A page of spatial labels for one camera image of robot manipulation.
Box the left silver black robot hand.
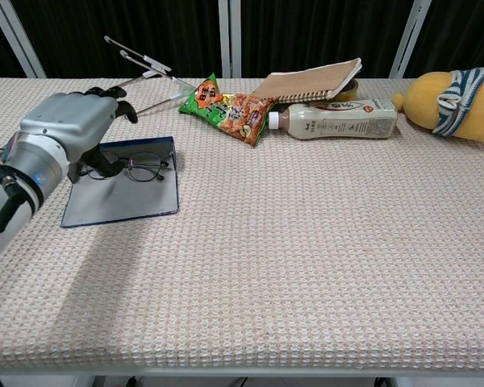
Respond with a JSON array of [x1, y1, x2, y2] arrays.
[[19, 85, 140, 183]]

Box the thin-framed eyeglasses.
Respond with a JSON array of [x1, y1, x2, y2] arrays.
[[78, 152, 171, 183]]

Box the blue-edged grey tray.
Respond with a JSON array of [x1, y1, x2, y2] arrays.
[[60, 135, 181, 230]]

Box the black curtain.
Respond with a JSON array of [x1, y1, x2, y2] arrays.
[[0, 0, 484, 80]]

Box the green orange snack bag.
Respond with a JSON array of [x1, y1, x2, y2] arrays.
[[178, 73, 276, 149]]

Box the brown spiral notebook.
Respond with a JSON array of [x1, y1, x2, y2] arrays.
[[252, 57, 363, 106]]

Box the beige woven tablecloth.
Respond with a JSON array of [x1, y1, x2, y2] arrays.
[[0, 77, 484, 370]]

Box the beige drink bottle white cap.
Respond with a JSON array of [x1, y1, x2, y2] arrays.
[[267, 98, 399, 141]]

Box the yellow tape roll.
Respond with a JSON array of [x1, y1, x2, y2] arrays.
[[330, 79, 360, 103]]

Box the yellow plush toy striped cloth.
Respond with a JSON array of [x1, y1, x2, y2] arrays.
[[393, 66, 484, 143]]

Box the white slanted frame post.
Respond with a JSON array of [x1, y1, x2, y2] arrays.
[[388, 0, 432, 80], [0, 0, 48, 79]]

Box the folding metal wire stand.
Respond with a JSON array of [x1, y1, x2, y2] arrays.
[[103, 35, 198, 119]]

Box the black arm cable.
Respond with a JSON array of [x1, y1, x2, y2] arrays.
[[0, 149, 27, 285]]

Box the white upright frame post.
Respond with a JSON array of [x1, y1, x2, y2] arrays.
[[219, 0, 243, 79]]

